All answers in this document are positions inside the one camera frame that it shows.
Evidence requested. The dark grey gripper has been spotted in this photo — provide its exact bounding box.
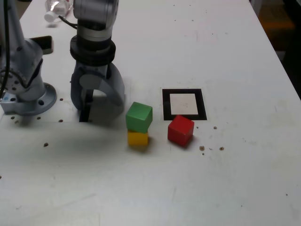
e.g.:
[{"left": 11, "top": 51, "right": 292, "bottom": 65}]
[{"left": 70, "top": 60, "right": 125, "bottom": 124}]

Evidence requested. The green cube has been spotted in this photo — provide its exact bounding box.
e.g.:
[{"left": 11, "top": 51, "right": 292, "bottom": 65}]
[{"left": 125, "top": 101, "right": 153, "bottom": 133}]

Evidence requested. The yellow cube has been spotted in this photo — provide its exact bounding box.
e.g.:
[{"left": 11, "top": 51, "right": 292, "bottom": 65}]
[{"left": 127, "top": 130, "right": 149, "bottom": 146}]

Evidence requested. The red cube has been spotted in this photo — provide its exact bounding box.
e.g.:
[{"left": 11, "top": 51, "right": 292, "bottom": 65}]
[{"left": 167, "top": 114, "right": 195, "bottom": 146}]

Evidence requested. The black tape square outline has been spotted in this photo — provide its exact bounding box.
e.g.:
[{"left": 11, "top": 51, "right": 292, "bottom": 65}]
[{"left": 162, "top": 88, "right": 207, "bottom": 121}]

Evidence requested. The black tape strip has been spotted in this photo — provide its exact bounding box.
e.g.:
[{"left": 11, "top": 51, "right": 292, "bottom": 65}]
[{"left": 79, "top": 89, "right": 94, "bottom": 122}]

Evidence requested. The black flat phone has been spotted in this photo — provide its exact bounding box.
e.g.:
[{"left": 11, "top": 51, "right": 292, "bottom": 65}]
[{"left": 30, "top": 35, "right": 54, "bottom": 54}]

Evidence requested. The clear plastic bottle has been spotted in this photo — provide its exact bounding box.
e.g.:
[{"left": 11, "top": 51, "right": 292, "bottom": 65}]
[{"left": 44, "top": 0, "right": 76, "bottom": 23}]

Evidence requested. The orange box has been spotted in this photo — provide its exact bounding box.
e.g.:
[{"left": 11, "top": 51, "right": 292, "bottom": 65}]
[{"left": 258, "top": 4, "right": 296, "bottom": 30}]

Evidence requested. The thin black cable loop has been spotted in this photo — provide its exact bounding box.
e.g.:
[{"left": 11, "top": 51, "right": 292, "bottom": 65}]
[{"left": 58, "top": 15, "right": 79, "bottom": 30}]

